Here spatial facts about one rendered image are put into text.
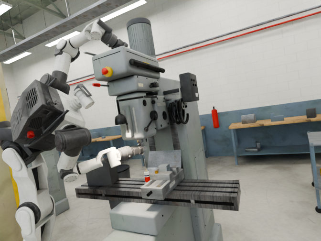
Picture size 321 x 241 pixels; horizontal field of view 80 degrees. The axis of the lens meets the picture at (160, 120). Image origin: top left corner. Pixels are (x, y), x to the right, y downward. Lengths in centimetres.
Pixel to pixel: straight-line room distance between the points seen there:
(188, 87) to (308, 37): 443
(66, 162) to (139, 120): 49
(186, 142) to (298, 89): 413
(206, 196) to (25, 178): 102
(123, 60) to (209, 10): 487
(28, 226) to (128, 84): 98
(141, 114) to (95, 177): 69
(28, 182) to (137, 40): 119
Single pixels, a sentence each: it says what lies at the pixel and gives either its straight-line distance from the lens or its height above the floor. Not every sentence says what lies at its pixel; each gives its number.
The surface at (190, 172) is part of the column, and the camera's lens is 172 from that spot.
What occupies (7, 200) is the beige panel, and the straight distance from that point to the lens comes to 278.
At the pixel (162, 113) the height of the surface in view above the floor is 146.
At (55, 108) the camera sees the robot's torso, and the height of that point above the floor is 157.
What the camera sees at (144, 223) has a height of 84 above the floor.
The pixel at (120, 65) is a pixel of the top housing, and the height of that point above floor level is 178.
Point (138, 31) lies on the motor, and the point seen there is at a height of 211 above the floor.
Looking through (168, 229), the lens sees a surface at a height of 70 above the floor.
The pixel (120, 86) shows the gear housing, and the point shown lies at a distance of 130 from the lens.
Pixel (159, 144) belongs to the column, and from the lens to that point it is 176.
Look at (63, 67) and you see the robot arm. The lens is 141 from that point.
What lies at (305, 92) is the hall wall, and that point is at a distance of 548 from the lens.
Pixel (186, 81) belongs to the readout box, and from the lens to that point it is 144.
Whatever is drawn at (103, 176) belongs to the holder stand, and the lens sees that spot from 164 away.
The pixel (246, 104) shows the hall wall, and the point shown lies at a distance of 537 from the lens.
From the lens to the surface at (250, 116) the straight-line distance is 484.
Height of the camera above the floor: 148
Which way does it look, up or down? 3 degrees down
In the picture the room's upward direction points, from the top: 9 degrees counter-clockwise
